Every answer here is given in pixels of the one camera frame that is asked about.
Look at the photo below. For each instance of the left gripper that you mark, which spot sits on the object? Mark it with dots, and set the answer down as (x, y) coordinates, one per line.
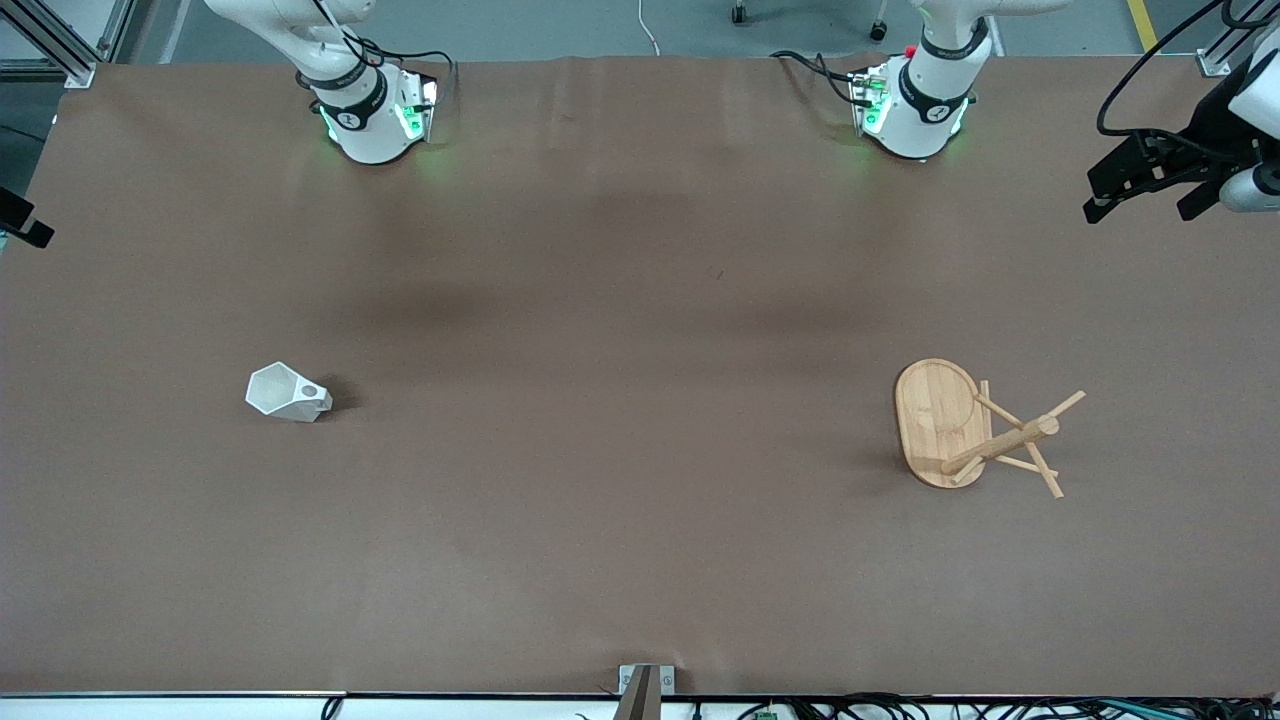
(1210, 133)

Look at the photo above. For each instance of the white faceted cup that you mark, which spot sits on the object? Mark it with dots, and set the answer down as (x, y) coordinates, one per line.
(285, 392)

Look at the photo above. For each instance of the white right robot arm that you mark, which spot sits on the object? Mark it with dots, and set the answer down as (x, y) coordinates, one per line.
(365, 125)

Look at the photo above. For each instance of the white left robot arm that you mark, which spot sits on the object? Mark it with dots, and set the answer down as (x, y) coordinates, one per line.
(920, 110)

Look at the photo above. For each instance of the wooden cup rack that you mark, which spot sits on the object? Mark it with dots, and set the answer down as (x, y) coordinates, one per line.
(940, 425)

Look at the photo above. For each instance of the brown table cover mat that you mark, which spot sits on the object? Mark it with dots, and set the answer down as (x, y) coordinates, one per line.
(600, 400)

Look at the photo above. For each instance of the aluminium frame profile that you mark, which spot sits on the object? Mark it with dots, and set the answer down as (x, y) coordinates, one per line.
(60, 45)
(1215, 62)

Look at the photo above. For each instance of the grey metal camera bracket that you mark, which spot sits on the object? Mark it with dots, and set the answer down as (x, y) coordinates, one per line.
(645, 685)

